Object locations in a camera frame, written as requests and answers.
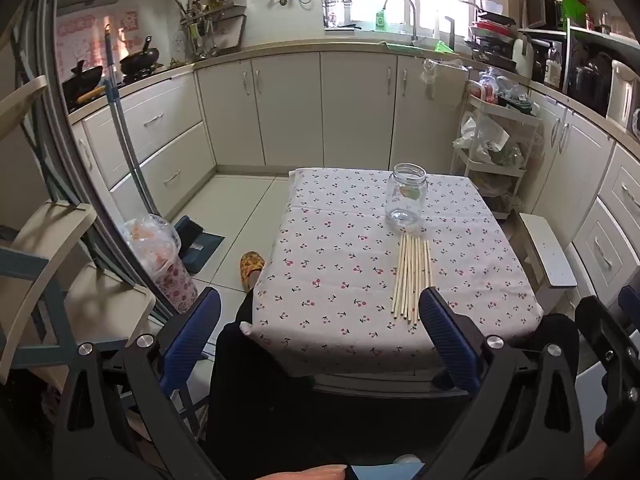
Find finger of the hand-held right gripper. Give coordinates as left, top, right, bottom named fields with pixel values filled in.
left=617, top=285, right=640, bottom=322
left=575, top=296, right=631, bottom=358

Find cream drawer cabinet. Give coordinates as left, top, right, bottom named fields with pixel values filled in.
left=70, top=72, right=217, bottom=221

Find clear glass jar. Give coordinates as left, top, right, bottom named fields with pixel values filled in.
left=385, top=162, right=429, bottom=226

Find dark blue dustpan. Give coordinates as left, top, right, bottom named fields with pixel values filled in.
left=171, top=215, right=227, bottom=275

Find dish rack with dishes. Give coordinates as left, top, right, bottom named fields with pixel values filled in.
left=459, top=0, right=520, bottom=73

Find cream doors and drawers cabinet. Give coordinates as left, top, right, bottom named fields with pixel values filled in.
left=520, top=87, right=640, bottom=321

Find grey sliding door frame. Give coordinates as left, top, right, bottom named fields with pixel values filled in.
left=22, top=0, right=168, bottom=323

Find person's left hand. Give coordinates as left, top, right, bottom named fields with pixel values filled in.
left=262, top=465, right=349, bottom=480

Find white rolling cart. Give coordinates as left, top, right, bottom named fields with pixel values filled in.
left=449, top=79, right=545, bottom=222

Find yellow patterned slipper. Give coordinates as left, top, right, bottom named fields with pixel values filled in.
left=240, top=251, right=267, bottom=292

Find white plastic bag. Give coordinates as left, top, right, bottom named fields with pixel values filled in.
left=452, top=111, right=512, bottom=165

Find beige wooden chair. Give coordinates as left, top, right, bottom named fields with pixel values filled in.
left=0, top=75, right=158, bottom=401

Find floral trash bin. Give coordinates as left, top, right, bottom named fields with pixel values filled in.
left=149, top=255, right=202, bottom=317

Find clear plastic trash bag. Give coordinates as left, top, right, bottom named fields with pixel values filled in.
left=118, top=213, right=183, bottom=286

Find black wok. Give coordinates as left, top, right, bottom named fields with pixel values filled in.
left=61, top=59, right=107, bottom=103
left=119, top=36, right=162, bottom=77

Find row of bamboo chopsticks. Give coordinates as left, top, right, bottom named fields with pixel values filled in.
left=391, top=232, right=434, bottom=324

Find black kettle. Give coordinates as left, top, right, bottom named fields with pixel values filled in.
left=566, top=49, right=615, bottom=107

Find cream door cabinet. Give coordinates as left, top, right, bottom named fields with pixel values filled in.
left=194, top=51, right=473, bottom=170

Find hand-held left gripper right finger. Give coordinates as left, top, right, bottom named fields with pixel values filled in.
left=419, top=287, right=598, bottom=480

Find green box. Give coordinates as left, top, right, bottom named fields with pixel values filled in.
left=561, top=0, right=590, bottom=30

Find pink wall stickers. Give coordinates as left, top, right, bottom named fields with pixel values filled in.
left=55, top=10, right=141, bottom=73

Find gas stove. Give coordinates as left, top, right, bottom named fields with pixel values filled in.
left=62, top=62, right=168, bottom=113

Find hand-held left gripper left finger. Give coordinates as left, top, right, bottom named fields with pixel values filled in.
left=52, top=287, right=226, bottom=480

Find clear glass canister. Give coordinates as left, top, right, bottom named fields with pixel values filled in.
left=322, top=0, right=354, bottom=29

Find clear hanging plastic bag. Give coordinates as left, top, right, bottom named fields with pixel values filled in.
left=419, top=57, right=445, bottom=87

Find chrome faucet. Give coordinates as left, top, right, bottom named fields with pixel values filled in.
left=381, top=0, right=420, bottom=45

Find microwave oven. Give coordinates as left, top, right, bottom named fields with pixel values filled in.
left=524, top=0, right=565, bottom=31

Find cherry-print tablecloth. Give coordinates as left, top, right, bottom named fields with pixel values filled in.
left=240, top=167, right=545, bottom=376

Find spice rack with bottles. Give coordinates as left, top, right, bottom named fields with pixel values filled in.
left=174, top=0, right=248, bottom=59

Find white kitchen appliance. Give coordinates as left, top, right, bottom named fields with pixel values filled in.
left=606, top=59, right=640, bottom=133

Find mop with metal handle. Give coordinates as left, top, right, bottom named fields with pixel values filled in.
left=101, top=24, right=157, bottom=217

